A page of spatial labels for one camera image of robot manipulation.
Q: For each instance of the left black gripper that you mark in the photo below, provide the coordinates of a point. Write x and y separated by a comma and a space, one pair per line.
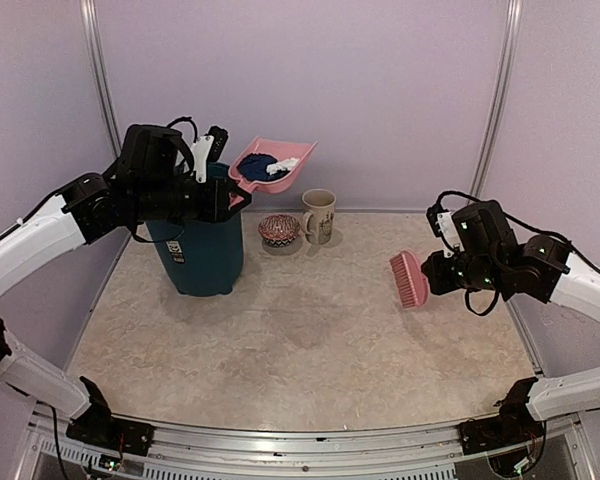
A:
217, 207

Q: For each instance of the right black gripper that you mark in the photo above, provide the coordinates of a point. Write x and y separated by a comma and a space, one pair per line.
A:
434, 268

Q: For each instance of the pink hand brush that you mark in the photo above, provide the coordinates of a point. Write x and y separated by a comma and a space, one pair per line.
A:
412, 286

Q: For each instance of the pink dustpan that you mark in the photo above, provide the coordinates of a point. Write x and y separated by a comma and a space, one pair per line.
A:
279, 149

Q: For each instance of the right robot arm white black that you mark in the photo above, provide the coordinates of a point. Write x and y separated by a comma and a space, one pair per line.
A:
481, 253

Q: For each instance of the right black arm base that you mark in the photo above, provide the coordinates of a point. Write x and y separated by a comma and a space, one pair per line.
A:
513, 424

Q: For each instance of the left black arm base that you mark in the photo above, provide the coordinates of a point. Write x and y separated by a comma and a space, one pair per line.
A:
97, 426

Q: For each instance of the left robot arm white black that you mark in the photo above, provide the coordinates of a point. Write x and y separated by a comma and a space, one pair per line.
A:
157, 177

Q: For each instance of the large dark blue scrap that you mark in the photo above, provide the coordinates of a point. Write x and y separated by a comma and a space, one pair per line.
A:
253, 168

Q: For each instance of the small white scrap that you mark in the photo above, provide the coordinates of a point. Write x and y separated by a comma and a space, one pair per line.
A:
285, 165

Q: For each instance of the patterned small bowl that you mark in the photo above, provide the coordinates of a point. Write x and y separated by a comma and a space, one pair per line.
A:
279, 230

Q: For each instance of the teal plastic bucket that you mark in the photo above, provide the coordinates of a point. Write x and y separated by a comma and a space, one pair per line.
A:
201, 259

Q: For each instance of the beige ceramic mug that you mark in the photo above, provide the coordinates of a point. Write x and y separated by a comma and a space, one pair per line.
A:
318, 217

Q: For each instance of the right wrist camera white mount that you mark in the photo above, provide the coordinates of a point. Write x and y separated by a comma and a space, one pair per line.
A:
443, 227

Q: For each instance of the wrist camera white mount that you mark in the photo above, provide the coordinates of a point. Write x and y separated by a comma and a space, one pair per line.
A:
207, 149
443, 227

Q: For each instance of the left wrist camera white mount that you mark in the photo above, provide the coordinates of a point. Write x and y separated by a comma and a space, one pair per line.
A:
207, 149

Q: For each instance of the aluminium front rail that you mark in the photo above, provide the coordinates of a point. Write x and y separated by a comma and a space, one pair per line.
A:
158, 450

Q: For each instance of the left aluminium corner post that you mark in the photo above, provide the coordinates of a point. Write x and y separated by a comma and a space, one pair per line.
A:
89, 16

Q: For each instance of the aluminium corner post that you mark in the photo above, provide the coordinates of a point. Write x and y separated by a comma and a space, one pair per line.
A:
498, 102
89, 16

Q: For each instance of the right aluminium corner post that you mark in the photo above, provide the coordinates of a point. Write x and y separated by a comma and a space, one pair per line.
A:
498, 102

